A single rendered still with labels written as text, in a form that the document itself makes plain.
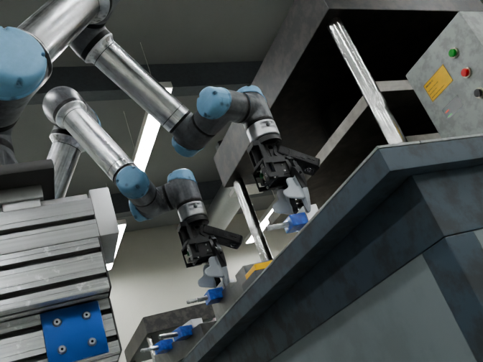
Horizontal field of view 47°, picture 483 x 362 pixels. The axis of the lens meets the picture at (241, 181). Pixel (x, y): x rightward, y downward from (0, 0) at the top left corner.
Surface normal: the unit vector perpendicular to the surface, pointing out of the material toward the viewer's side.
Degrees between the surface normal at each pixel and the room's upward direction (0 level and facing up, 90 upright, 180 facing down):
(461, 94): 90
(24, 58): 96
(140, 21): 180
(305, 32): 90
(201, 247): 90
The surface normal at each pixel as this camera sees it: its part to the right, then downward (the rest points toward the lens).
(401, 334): -0.89, 0.12
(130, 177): -0.17, -0.39
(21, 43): 0.56, -0.44
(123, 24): 0.32, 0.85
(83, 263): 0.26, -0.51
